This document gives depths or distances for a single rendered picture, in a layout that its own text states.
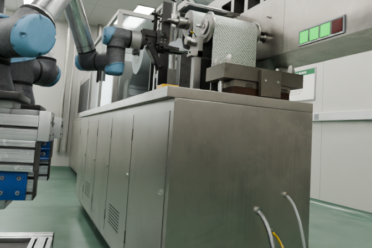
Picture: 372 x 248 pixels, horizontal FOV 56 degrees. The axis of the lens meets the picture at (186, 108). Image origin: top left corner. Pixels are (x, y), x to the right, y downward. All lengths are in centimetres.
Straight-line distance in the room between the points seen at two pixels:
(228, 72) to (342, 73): 335
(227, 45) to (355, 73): 302
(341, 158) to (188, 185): 345
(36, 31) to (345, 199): 401
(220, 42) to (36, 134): 92
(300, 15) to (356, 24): 32
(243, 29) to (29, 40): 102
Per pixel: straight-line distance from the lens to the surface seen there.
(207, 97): 130
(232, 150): 134
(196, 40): 171
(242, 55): 171
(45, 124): 112
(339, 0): 154
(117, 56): 143
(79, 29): 148
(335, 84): 472
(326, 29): 154
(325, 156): 475
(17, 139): 113
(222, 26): 168
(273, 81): 151
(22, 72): 166
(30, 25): 107
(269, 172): 145
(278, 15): 182
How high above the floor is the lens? 72
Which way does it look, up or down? 5 degrees up
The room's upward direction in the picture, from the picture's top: 4 degrees clockwise
